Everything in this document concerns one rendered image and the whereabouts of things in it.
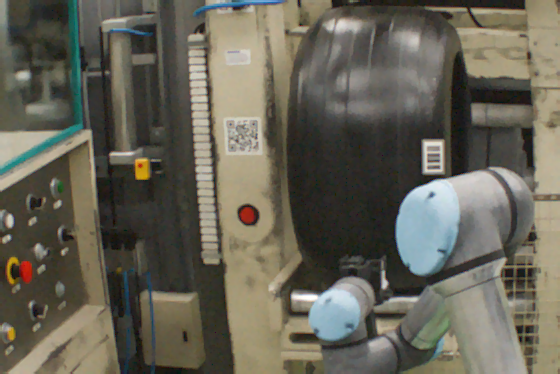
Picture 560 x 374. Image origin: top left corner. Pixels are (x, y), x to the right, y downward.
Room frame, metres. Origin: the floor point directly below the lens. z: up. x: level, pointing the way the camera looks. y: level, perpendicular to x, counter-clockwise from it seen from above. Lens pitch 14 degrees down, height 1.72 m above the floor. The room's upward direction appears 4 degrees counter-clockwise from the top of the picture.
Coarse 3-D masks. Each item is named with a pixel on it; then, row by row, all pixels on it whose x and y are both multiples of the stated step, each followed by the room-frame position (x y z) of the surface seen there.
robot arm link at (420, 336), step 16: (512, 176) 1.60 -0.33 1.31; (512, 192) 1.57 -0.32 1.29; (528, 192) 1.60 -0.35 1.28; (528, 208) 1.58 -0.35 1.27; (528, 224) 1.59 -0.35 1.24; (512, 240) 1.58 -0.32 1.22; (416, 304) 1.79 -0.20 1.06; (432, 304) 1.74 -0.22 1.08; (416, 320) 1.78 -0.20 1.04; (432, 320) 1.75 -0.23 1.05; (448, 320) 1.75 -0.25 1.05; (384, 336) 1.82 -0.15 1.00; (400, 336) 1.81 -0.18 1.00; (416, 336) 1.78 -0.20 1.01; (432, 336) 1.77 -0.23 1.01; (400, 352) 1.80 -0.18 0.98; (416, 352) 1.80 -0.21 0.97; (432, 352) 1.83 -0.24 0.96; (400, 368) 1.80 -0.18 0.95
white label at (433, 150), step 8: (424, 144) 2.11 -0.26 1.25; (432, 144) 2.11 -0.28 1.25; (440, 144) 2.11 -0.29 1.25; (424, 152) 2.10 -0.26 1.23; (432, 152) 2.11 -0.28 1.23; (440, 152) 2.11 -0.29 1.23; (424, 160) 2.10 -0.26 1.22; (432, 160) 2.10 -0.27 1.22; (440, 160) 2.10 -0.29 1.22; (424, 168) 2.10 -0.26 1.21; (432, 168) 2.10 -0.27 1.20; (440, 168) 2.10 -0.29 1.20
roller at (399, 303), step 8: (288, 296) 2.30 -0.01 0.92; (296, 296) 2.30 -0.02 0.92; (304, 296) 2.29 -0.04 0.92; (312, 296) 2.29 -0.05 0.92; (392, 296) 2.25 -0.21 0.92; (400, 296) 2.24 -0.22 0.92; (408, 296) 2.24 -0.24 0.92; (416, 296) 2.23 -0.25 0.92; (288, 304) 2.30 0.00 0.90; (296, 304) 2.29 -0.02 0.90; (304, 304) 2.29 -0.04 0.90; (312, 304) 2.28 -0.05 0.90; (384, 304) 2.24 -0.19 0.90; (392, 304) 2.24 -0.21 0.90; (400, 304) 2.23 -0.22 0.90; (408, 304) 2.23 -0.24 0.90; (376, 312) 2.26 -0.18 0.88; (384, 312) 2.25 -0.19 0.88; (392, 312) 2.25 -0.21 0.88; (400, 312) 2.24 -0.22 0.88; (408, 312) 2.24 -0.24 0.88
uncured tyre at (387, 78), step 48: (336, 48) 2.24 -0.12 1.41; (384, 48) 2.22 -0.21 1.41; (432, 48) 2.23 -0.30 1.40; (288, 96) 2.24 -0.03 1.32; (336, 96) 2.18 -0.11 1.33; (384, 96) 2.15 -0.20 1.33; (432, 96) 2.15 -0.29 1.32; (288, 144) 2.20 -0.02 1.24; (336, 144) 2.14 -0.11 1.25; (384, 144) 2.12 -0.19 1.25; (336, 192) 2.14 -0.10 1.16; (384, 192) 2.11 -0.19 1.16; (336, 240) 2.16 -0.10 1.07; (384, 240) 2.13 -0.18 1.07
